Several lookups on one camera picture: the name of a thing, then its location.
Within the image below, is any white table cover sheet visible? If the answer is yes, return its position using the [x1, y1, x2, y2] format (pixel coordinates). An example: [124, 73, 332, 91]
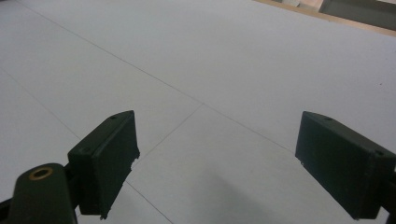
[0, 0, 396, 224]

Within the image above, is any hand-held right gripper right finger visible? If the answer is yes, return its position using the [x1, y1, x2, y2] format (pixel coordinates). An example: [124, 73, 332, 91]
[294, 110, 396, 220]

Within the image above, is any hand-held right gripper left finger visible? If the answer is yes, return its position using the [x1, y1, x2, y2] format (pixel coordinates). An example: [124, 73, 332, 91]
[67, 110, 140, 220]

